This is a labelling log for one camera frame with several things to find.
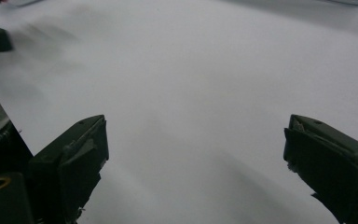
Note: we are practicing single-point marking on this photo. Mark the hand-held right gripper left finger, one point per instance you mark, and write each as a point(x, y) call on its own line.
point(74, 165)

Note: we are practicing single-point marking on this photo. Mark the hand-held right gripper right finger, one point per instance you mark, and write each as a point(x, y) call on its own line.
point(332, 161)

